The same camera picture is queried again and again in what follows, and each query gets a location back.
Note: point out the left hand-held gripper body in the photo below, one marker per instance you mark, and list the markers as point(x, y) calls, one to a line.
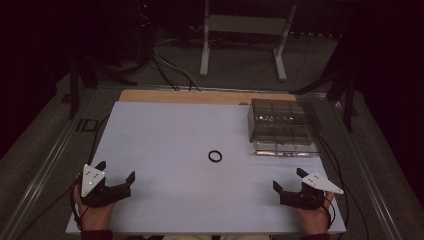
point(90, 178)

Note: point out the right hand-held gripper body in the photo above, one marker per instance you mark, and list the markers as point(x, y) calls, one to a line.
point(316, 181)

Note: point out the clear plastic compartment box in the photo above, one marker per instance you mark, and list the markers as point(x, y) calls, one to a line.
point(281, 126)

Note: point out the person's right hand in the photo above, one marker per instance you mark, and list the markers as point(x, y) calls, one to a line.
point(315, 220)

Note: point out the person's left hand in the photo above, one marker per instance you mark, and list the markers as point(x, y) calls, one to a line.
point(95, 216)

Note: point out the black metal stand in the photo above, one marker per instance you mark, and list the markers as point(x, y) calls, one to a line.
point(348, 100)
point(74, 90)

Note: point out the dark equipment with red light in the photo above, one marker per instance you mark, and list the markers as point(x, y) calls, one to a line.
point(145, 20)

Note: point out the white metal stand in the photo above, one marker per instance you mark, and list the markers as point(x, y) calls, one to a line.
point(246, 24)

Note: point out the aluminium rail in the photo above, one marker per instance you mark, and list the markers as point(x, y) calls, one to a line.
point(373, 190)
point(40, 176)

